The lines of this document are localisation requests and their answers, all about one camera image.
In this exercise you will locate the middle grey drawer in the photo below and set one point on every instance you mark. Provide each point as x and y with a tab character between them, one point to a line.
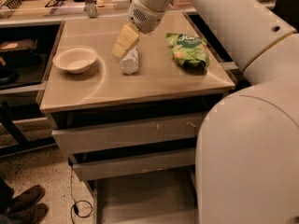
107	164

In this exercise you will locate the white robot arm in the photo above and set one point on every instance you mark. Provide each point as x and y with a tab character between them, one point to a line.
247	153

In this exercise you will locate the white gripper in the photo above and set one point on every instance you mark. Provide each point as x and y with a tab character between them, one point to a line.
146	17

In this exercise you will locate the clear plastic water bottle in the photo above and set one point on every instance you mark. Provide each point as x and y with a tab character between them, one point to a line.
129	64

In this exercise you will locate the grey drawer cabinet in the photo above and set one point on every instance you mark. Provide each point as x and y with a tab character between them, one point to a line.
104	95

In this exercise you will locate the white paper bowl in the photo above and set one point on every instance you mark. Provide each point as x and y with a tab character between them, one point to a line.
75	60

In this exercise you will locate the black office chair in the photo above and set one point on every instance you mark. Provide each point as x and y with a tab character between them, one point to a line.
288	10

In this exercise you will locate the open bottom drawer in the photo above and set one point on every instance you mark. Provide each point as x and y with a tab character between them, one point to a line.
162	197

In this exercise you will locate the black coiled spring tool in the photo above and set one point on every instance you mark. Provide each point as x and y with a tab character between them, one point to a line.
8	8

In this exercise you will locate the upper brown shoe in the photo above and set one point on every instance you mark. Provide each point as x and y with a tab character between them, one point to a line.
27	199

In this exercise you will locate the top grey drawer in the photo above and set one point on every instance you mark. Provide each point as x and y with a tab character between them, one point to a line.
128	133

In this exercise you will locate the grey drawer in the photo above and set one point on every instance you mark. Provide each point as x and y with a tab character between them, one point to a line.
107	164
128	133

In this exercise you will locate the brown shoe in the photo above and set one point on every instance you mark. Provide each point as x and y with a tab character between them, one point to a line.
27	199
32	215

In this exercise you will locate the lower brown shoe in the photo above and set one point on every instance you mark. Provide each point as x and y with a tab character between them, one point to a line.
32	215

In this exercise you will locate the green snack bag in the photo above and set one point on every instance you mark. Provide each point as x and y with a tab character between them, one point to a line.
188	50

